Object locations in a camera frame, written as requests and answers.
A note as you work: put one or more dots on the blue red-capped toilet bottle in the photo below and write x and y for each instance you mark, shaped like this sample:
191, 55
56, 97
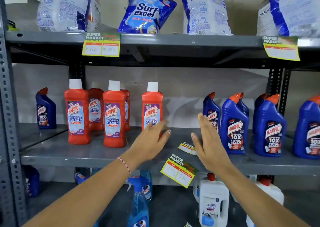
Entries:
46, 111

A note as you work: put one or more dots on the grey metal shelf rack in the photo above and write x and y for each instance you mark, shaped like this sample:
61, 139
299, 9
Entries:
100, 155

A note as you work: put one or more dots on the person's right thumb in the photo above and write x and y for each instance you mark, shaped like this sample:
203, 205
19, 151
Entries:
196, 143

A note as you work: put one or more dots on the person's left thumb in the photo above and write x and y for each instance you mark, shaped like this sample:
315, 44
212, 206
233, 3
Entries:
165, 138

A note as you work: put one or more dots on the person's right hand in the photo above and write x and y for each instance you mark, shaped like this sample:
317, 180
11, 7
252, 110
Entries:
212, 149

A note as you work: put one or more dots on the blue detergent pouch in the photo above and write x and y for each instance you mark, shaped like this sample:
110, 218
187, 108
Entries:
146, 11

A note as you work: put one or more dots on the white red-capped cleaner bottle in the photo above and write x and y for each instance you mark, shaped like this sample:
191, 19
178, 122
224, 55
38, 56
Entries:
213, 204
271, 190

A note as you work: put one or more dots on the white detergent packet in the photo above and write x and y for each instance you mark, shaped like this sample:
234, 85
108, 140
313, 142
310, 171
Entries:
95, 13
265, 18

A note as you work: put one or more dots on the blue refill pouch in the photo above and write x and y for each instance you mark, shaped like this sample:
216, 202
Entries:
80, 178
32, 181

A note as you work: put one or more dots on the person's right forearm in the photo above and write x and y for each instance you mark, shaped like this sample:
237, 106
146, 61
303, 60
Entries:
255, 201

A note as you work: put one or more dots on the person's left hand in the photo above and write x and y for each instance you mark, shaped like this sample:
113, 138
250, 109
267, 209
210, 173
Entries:
147, 144

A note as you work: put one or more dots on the green packet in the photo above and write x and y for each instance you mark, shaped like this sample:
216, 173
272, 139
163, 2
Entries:
12, 26

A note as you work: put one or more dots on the red bathroom cleaner bottle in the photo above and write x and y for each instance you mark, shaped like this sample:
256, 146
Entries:
113, 116
152, 109
96, 109
77, 114
127, 109

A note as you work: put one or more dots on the person's left forearm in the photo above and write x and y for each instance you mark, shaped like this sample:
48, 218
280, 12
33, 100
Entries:
82, 199

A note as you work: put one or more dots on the green yellow price tag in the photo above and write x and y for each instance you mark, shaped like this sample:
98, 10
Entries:
188, 225
101, 45
187, 148
178, 170
281, 48

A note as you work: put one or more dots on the row of blue cleaner bottles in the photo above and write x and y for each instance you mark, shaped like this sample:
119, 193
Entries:
270, 129

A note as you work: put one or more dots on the white blue detergent bag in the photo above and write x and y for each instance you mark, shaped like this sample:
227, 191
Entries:
62, 8
297, 8
206, 13

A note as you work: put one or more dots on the blue glass cleaner spray bottle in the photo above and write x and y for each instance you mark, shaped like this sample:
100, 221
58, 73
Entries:
147, 184
138, 204

